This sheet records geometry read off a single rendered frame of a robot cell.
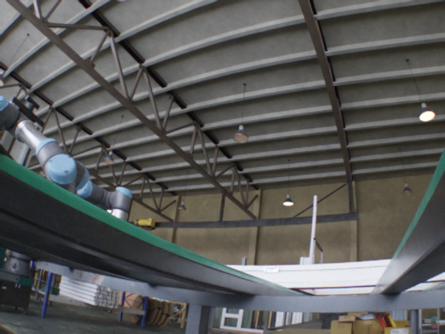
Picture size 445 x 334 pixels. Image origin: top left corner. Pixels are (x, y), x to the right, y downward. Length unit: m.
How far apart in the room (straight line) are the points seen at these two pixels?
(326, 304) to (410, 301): 0.16
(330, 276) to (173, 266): 0.60
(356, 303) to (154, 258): 0.38
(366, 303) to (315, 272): 0.35
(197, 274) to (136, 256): 0.12
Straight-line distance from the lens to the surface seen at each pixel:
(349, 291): 1.27
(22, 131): 1.46
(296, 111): 12.37
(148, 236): 0.32
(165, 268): 0.34
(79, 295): 5.75
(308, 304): 0.58
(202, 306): 0.66
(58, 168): 0.89
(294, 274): 0.91
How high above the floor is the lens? 0.80
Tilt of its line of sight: 24 degrees up
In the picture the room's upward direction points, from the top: 7 degrees clockwise
